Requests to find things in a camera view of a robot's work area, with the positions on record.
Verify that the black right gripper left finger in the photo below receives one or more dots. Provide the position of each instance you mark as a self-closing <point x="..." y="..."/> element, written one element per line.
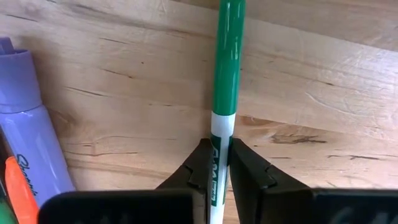
<point x="196" y="174"/>

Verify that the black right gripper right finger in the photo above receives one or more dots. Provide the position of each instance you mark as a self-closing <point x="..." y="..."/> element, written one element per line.
<point x="248" y="180"/>

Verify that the green Expo marker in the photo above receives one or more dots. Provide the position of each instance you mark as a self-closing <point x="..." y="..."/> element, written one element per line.
<point x="228" y="62"/>

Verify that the lavender Sharpie highlighter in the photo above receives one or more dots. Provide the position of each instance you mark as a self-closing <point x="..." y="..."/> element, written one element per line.
<point x="28" y="124"/>

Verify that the red-orange thin marker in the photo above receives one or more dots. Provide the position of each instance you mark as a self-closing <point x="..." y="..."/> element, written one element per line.
<point x="20" y="193"/>

